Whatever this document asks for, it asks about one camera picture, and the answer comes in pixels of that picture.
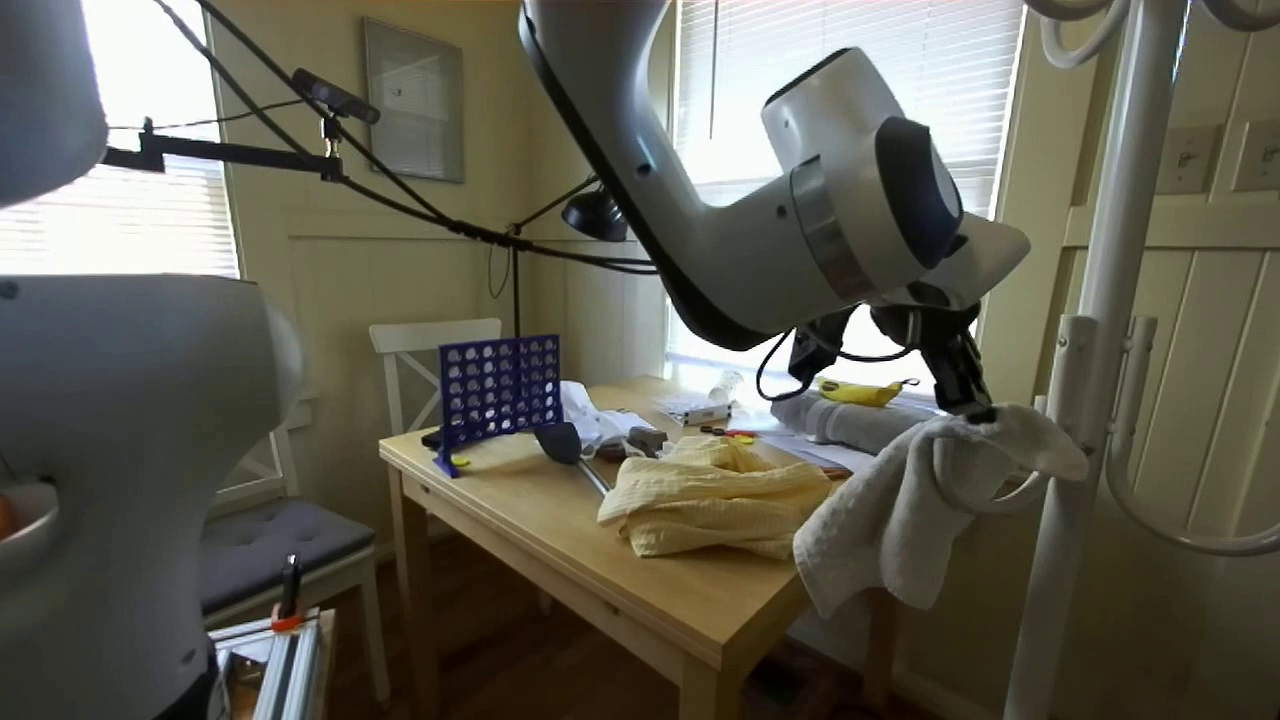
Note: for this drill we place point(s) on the white slat-back chair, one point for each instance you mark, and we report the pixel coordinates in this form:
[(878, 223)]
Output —
[(426, 337)]

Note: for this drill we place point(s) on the beige wall switch plate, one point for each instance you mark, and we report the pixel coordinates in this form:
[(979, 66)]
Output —
[(1188, 162), (1256, 159)]

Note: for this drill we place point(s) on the black spatula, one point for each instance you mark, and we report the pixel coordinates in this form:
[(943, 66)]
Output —
[(562, 447)]

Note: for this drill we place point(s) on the grey framed wall picture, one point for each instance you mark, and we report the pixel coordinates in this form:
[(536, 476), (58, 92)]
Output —
[(411, 101)]

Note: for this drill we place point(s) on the wide white window blinds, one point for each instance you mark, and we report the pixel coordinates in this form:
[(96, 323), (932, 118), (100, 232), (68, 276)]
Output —
[(745, 53)]

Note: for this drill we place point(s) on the white terry towel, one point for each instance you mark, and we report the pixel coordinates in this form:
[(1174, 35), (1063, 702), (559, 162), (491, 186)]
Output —
[(904, 520)]

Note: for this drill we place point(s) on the black marker orange base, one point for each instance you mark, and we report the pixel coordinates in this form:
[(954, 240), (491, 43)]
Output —
[(291, 587)]

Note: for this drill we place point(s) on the grey folded towel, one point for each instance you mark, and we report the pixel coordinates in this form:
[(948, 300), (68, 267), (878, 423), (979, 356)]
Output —
[(843, 423)]

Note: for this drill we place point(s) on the white open box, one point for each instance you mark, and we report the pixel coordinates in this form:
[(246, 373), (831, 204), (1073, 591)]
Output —
[(283, 665)]

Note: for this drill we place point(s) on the grey seat cushion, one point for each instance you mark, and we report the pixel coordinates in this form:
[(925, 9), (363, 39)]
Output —
[(283, 547)]

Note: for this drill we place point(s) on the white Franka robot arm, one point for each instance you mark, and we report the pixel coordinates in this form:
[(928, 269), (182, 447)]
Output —
[(723, 255)]

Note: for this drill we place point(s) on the yellow striped cloth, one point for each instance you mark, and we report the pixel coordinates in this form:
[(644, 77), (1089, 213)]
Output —
[(706, 501)]

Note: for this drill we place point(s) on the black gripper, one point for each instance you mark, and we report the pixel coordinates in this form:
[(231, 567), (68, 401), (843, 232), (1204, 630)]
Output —
[(932, 333)]

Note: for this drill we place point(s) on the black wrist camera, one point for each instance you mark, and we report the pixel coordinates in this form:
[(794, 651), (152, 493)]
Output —
[(817, 354)]

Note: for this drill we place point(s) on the black camera boom stand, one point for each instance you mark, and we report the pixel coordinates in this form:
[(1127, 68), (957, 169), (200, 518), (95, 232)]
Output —
[(226, 150)]

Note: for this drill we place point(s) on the blue connect four grid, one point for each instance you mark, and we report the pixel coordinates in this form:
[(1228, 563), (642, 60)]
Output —
[(500, 394)]

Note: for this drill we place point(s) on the white coat rack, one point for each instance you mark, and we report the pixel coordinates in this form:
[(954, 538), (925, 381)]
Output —
[(1080, 532)]

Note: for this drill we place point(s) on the black stereo camera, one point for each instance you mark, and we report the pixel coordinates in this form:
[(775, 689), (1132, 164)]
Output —
[(334, 99)]

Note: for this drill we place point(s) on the white cross-back chair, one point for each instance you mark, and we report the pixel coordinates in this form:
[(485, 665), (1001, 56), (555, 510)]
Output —
[(260, 465)]

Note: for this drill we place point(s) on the narrow white window blinds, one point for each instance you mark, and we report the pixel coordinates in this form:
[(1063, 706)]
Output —
[(161, 133)]

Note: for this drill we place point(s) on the black floor lamp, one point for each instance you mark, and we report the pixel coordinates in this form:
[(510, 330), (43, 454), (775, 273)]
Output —
[(599, 217)]

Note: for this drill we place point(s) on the yellow banana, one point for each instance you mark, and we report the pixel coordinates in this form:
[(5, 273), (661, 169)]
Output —
[(862, 394)]

